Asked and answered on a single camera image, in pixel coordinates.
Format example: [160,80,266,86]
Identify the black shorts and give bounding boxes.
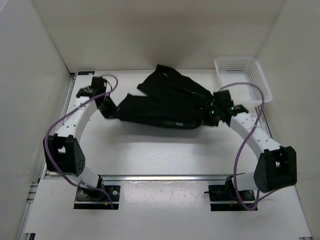
[115,64,213,129]

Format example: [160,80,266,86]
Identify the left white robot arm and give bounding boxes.
[43,74,119,200]

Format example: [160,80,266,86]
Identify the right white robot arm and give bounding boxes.
[205,90,297,200]

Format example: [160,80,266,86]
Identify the white plastic mesh basket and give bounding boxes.
[214,56,273,108]

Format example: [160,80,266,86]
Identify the aluminium right rail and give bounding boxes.
[259,111,313,240]

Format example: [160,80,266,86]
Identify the aluminium rail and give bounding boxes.
[259,111,313,240]
[44,174,286,183]
[17,73,77,240]

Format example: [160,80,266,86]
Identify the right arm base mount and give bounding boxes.
[204,175,259,212]

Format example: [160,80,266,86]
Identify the aluminium front rail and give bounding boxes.
[44,174,286,183]

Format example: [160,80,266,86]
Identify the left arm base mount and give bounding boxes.
[73,179,121,210]

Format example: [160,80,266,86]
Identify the aluminium left rail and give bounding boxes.
[17,73,77,240]

